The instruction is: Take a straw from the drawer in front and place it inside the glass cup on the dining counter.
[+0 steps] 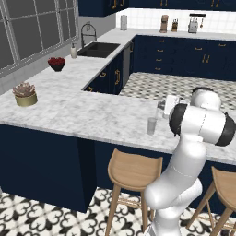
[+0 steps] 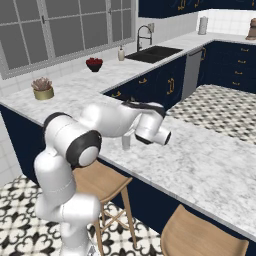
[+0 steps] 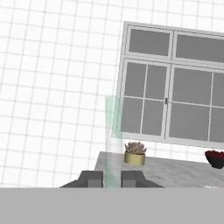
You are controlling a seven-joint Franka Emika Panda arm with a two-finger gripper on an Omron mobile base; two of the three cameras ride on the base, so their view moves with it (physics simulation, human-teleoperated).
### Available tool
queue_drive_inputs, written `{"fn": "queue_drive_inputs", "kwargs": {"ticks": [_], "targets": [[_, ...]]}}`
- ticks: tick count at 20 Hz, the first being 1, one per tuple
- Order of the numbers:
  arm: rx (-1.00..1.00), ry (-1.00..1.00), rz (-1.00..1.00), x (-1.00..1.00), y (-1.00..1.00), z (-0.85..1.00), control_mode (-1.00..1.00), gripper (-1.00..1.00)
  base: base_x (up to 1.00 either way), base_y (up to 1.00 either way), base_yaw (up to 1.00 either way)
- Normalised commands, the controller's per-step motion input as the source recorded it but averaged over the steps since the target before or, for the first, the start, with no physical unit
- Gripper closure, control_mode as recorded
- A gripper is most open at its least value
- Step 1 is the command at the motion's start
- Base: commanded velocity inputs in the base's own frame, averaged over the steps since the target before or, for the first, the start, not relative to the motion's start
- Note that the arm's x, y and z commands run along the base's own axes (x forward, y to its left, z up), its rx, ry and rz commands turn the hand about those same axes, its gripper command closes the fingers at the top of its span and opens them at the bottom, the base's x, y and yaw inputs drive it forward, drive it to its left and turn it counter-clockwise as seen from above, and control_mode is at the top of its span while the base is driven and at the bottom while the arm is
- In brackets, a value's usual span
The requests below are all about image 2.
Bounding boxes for clear glass cup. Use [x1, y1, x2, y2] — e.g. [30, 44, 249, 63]
[121, 131, 133, 152]

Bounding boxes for navy drawer front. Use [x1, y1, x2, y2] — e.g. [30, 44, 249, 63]
[103, 83, 135, 103]
[132, 70, 158, 105]

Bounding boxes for navy dining counter base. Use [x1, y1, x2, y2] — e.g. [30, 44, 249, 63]
[0, 103, 256, 256]

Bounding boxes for navy cupboard door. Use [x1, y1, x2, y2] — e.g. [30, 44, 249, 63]
[170, 55, 187, 108]
[155, 63, 172, 111]

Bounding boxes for wooden bar stool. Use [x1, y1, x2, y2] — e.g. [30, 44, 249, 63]
[160, 203, 251, 256]
[71, 159, 138, 256]

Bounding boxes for dark bowl of red fruit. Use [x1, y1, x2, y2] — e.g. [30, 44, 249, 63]
[85, 57, 104, 73]

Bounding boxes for cream soap dispenser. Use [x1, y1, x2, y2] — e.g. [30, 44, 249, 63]
[117, 45, 126, 62]

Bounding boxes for black sink basin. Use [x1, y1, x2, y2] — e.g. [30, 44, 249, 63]
[125, 45, 184, 65]

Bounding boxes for grey dishwasher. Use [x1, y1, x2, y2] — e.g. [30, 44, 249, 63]
[181, 48, 204, 101]

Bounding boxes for black sink tap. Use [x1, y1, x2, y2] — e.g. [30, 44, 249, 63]
[136, 24, 154, 53]

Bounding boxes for succulent in gold pot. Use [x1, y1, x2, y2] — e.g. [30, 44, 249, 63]
[30, 76, 55, 101]

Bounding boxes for grey framed window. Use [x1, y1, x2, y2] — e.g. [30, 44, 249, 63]
[0, 0, 138, 80]

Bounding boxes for white paper towel roll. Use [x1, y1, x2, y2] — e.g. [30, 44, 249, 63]
[197, 15, 210, 36]

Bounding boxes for brown jar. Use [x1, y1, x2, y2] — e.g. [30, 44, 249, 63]
[245, 17, 256, 42]

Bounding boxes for navy cupboard run gold handles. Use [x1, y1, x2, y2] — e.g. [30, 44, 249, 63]
[197, 40, 256, 95]

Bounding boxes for navy wall cupboards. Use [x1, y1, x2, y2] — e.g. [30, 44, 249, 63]
[137, 0, 256, 19]

